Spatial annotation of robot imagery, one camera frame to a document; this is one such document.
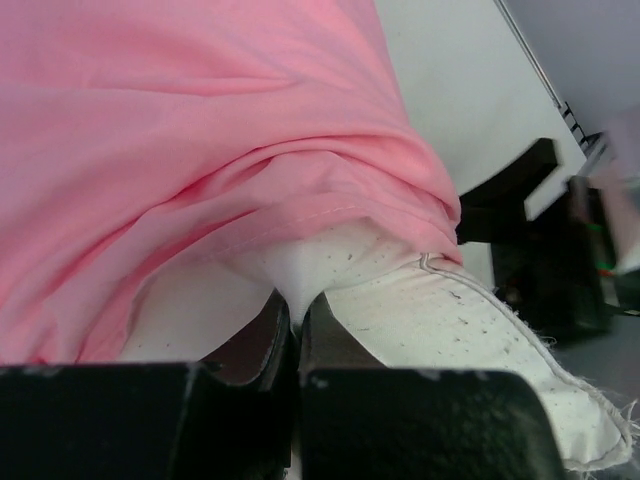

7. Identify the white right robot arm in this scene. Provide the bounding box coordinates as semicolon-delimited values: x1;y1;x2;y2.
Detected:
456;137;639;343

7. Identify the white pillow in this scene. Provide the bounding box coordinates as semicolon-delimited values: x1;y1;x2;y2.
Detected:
119;220;635;472

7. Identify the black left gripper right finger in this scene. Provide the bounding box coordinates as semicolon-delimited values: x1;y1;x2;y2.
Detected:
299;295;565;479

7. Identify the right side aluminium rail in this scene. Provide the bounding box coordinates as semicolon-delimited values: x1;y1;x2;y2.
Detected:
492;0;611;161

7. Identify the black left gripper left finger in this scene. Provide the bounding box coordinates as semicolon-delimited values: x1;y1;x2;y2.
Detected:
1;293;292;479

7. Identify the pink rose-print pillowcase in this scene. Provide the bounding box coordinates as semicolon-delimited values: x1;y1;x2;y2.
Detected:
1;1;460;364

